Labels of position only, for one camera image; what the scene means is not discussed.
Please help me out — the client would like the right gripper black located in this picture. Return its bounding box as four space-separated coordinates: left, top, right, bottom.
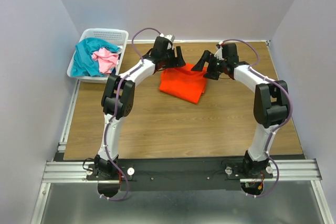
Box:
191 50 226 81

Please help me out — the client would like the orange t shirt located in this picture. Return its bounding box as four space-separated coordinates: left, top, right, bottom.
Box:
159 63 207 104

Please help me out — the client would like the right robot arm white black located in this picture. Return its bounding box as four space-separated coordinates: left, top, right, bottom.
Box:
192 40 292 178

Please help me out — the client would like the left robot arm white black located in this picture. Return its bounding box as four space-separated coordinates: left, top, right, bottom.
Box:
94 34 185 179

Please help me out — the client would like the pink t shirt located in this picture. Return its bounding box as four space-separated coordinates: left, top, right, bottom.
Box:
91 48 114 74

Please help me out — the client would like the teal t shirt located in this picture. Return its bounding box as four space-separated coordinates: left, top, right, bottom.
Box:
70 37 119 77

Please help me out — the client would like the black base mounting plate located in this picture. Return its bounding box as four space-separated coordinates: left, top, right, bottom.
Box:
86 156 274 195

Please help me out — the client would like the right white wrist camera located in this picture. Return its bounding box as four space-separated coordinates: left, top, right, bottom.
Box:
214 42 223 60

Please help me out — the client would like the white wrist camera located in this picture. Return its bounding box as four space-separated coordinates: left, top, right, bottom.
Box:
159 33 175 49
214 42 223 60

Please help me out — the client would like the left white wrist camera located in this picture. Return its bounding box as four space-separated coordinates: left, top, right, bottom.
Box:
159 33 175 49

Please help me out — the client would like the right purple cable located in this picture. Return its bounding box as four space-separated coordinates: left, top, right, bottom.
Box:
216 39 294 198

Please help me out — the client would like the purple cable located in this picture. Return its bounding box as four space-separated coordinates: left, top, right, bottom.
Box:
216 39 294 198
99 27 161 201

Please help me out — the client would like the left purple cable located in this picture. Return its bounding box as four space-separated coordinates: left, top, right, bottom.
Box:
99 27 161 201

